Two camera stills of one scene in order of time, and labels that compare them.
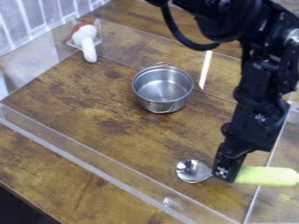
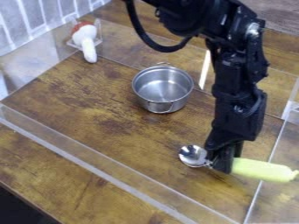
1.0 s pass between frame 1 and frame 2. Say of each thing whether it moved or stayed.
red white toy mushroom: stayed
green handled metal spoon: moved
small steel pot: stayed
